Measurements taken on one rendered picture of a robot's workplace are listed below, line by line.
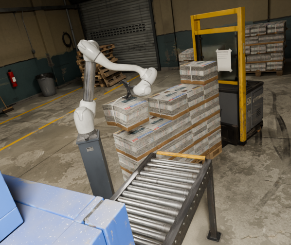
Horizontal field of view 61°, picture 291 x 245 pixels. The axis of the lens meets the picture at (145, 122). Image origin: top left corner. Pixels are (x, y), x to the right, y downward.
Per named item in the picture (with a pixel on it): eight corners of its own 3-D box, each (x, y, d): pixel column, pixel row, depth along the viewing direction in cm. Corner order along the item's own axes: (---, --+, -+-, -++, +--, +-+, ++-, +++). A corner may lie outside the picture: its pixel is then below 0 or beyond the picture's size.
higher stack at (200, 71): (188, 153, 365) (178, 65, 317) (200, 144, 382) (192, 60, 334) (210, 161, 337) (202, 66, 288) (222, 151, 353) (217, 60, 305)
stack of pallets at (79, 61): (101, 78, 1013) (94, 46, 964) (121, 77, 972) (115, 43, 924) (82, 88, 903) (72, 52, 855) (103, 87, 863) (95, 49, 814)
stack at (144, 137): (126, 194, 300) (111, 133, 269) (188, 152, 366) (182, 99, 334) (147, 208, 272) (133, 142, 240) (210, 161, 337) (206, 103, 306)
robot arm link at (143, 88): (138, 98, 226) (145, 87, 230) (149, 98, 215) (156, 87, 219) (130, 91, 220) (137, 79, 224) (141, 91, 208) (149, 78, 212)
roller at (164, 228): (110, 212, 166) (108, 206, 164) (175, 230, 143) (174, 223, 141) (105, 218, 162) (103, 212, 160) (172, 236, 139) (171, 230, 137)
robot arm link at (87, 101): (76, 123, 235) (81, 115, 256) (93, 125, 237) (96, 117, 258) (80, 39, 208) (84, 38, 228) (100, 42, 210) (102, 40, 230)
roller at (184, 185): (136, 173, 194) (133, 178, 191) (194, 183, 171) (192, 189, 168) (138, 177, 197) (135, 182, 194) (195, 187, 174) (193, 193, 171)
